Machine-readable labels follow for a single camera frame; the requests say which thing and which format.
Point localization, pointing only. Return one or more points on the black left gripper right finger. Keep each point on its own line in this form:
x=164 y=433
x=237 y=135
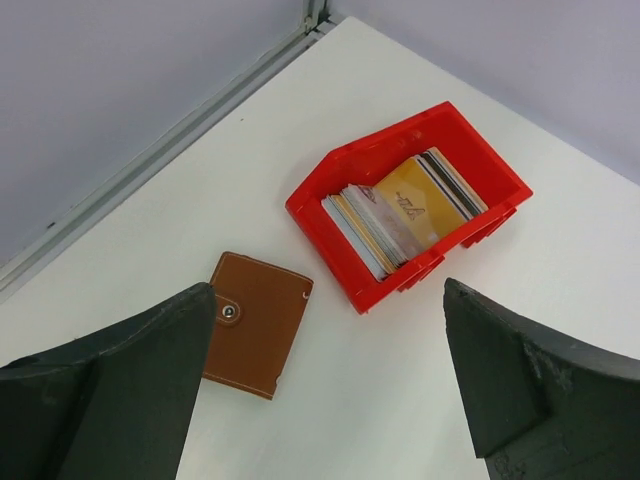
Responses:
x=540 y=404

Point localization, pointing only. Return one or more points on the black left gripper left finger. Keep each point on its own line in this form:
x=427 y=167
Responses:
x=114 y=404

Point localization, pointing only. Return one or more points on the brown leather card holder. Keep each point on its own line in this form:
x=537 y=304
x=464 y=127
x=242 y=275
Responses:
x=259 y=307

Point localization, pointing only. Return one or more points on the red plastic bin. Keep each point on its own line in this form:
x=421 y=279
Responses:
x=368 y=159

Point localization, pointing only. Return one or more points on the stack of credit cards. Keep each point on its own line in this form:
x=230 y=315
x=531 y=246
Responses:
x=375 y=231

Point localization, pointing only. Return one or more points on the aluminium frame rail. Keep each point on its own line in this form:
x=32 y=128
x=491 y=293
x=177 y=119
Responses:
x=98 y=96

